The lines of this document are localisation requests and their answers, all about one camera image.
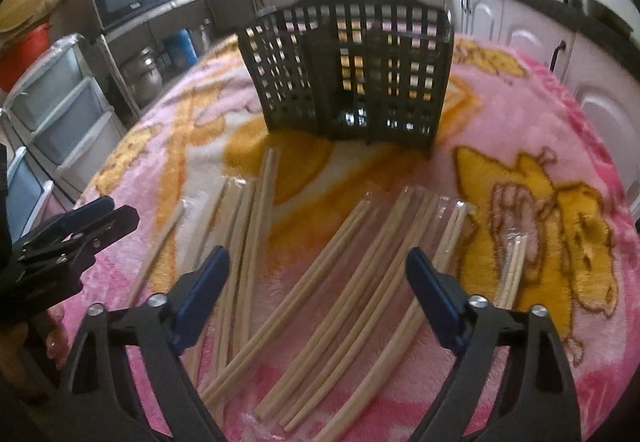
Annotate black plastic utensil basket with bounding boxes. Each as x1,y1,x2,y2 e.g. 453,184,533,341
238,0,454,151

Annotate white plastic drawer unit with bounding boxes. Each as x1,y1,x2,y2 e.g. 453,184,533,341
1,34,126,216

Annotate chopstick pair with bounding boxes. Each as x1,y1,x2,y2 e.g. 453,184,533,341
255,187,439,431
184,178,244,384
125,199,184,307
201,197,372,410
314,203,470,441
209,146,280,428
495,233,528,309

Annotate pink cartoon fleece blanket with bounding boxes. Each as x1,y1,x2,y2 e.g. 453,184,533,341
64,38,639,441

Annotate left hand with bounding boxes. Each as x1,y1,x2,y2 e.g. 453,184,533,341
34,305,70,370

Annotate steel pot on shelf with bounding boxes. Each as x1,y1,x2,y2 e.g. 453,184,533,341
120,47,163,108

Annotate red plastic bucket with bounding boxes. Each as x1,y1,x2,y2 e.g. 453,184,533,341
0,23,51,92

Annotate blue canister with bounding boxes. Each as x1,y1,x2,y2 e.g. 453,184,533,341
163,28,198,71

